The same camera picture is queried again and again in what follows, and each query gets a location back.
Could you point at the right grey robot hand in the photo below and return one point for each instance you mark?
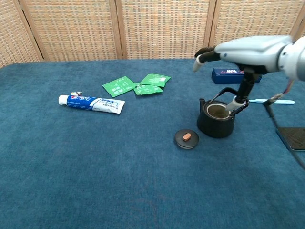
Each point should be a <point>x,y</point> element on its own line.
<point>252,51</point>

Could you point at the black teapot lid orange knob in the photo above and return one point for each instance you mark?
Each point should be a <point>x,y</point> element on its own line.
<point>187,139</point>

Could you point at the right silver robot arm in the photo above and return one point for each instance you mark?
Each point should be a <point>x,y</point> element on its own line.
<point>294,57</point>

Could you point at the black cast iron teapot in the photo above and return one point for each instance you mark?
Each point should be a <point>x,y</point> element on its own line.
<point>215,126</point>

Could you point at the dark blue rectangular box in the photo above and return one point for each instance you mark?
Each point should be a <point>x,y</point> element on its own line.
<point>226,76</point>

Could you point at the light blue toothbrush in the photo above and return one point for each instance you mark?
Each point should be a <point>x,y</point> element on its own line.
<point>283,101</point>

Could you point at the blue smartphone dark screen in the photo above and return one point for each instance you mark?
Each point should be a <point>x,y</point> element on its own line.
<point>294,138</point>

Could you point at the green tea sachet white patch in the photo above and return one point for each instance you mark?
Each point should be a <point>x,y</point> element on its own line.
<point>156,80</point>

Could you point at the woven bamboo folding screen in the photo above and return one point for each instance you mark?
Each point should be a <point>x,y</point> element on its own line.
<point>152,28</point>

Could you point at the small green tea sachet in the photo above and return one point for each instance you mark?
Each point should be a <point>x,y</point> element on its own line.
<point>147,89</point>

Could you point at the large green tea sachet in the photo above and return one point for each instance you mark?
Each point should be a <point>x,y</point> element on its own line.
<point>118,86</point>

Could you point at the white blue toothpaste tube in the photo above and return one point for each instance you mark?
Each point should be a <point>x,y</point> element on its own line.
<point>95,103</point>

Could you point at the blue fabric table cover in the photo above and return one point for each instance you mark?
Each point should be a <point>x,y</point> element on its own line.
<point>119,167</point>

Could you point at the small silver foil scrap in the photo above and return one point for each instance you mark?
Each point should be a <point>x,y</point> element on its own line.
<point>77,92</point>

